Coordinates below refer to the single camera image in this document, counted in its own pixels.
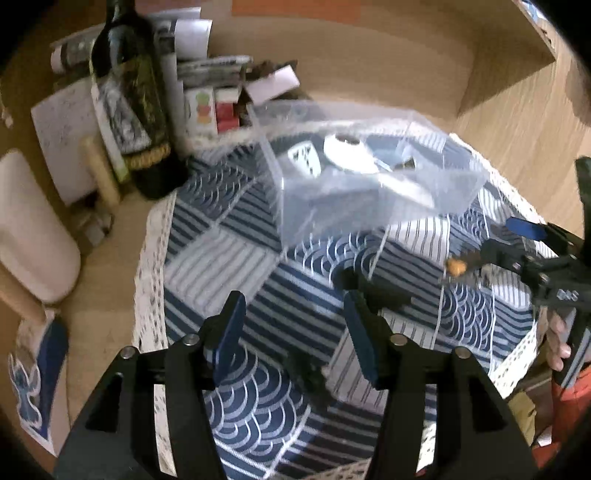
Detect stack of printed papers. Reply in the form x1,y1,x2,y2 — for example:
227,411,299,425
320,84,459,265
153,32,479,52
50,11,254,93

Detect white paper sheet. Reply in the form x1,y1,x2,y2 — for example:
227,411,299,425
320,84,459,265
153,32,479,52
30,83,105,206

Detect round white disc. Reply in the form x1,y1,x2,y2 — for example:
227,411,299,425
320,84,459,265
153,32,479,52
322,131,389,174

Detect white padded pouch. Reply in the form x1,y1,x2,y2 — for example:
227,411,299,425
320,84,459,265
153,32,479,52
0,150,83,304

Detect dark wine bottle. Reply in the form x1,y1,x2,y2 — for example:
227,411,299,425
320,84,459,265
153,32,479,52
89,0,190,200

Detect blue cartoon sticker sheet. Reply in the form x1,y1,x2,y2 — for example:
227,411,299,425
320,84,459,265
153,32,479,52
8,318,71,455

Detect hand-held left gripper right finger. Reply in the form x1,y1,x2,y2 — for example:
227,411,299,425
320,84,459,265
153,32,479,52
344,290,541,480

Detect wooden shelf unit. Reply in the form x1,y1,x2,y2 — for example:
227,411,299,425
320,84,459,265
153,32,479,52
455,0,571,125

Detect white box coloured dots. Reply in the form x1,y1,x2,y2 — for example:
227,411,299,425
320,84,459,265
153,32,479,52
184,88,219,137

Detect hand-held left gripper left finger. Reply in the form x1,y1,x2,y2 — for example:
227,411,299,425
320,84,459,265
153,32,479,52
53,291,247,480

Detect black elongated object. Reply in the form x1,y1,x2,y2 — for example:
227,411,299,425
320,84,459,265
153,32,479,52
337,270,414,311

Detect wooden roller stick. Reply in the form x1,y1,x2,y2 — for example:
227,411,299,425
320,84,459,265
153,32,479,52
82,137,122,208

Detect small dark green figure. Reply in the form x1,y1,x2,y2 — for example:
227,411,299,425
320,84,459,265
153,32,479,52
284,348,338,409

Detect person's right hand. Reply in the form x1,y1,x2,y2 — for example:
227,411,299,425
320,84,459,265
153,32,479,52
546,308,574,372

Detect clear plastic storage box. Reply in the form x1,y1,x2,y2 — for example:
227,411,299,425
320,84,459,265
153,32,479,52
247,99,488,252

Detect red white small box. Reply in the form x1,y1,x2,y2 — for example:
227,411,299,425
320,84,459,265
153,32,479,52
213,88,242,134

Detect blue white patterned cloth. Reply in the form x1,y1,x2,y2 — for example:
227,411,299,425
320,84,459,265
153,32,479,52
131,133,557,480

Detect orange red fabric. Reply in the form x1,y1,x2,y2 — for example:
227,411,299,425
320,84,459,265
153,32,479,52
531,364,591,450

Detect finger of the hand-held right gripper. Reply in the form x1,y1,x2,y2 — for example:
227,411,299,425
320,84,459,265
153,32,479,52
466,239,539,278
505,216,580,259

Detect white folded card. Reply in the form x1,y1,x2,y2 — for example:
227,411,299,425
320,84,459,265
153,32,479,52
244,65,301,106

